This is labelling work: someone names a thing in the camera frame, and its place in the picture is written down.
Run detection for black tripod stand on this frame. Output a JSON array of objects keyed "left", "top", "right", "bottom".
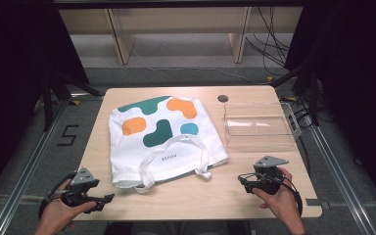
[
  {"left": 269, "top": 64, "right": 321, "bottom": 127},
  {"left": 41, "top": 69, "right": 105, "bottom": 132}
]

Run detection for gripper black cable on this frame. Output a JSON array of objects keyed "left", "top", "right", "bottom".
[
  {"left": 38, "top": 171, "right": 78, "bottom": 220},
  {"left": 237, "top": 171, "right": 305, "bottom": 217}
]

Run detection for bundle of black cables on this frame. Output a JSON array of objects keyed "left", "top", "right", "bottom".
[{"left": 244, "top": 6, "right": 292, "bottom": 76}]

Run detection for white tote bag coloured blobs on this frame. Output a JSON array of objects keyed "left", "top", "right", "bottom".
[{"left": 108, "top": 95, "right": 231, "bottom": 194}]

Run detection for aluminium floor rail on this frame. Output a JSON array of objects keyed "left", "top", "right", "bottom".
[
  {"left": 0, "top": 97, "right": 71, "bottom": 235},
  {"left": 305, "top": 123, "right": 376, "bottom": 235}
]

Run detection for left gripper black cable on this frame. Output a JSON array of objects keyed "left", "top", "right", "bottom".
[{"left": 38, "top": 171, "right": 78, "bottom": 220}]

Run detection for person's left hand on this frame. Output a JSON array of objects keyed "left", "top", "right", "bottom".
[{"left": 34, "top": 180, "right": 97, "bottom": 235}]

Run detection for black curtain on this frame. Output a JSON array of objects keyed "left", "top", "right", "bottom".
[
  {"left": 286, "top": 0, "right": 376, "bottom": 208},
  {"left": 0, "top": 0, "right": 91, "bottom": 210}
]

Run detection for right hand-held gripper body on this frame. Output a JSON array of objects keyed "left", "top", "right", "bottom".
[{"left": 254, "top": 155, "right": 290, "bottom": 196}]

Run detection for grey tape strip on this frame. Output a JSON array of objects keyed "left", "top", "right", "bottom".
[{"left": 305, "top": 198, "right": 331, "bottom": 211}]

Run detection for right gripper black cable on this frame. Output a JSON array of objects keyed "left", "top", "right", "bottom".
[{"left": 237, "top": 171, "right": 305, "bottom": 217}]

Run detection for person's right hand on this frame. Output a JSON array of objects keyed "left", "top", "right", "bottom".
[{"left": 253, "top": 167, "right": 307, "bottom": 235}]

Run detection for light wooden desk frame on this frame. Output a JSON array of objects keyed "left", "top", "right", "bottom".
[{"left": 58, "top": 6, "right": 305, "bottom": 66}]

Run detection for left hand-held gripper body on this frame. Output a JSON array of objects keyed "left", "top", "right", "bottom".
[{"left": 60, "top": 166, "right": 101, "bottom": 208}]

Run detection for clear plastic bin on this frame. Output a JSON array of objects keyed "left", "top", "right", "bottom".
[{"left": 222, "top": 101, "right": 303, "bottom": 152}]

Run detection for thin grey floor cable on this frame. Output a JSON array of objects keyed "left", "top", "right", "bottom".
[{"left": 131, "top": 48, "right": 269, "bottom": 86}]

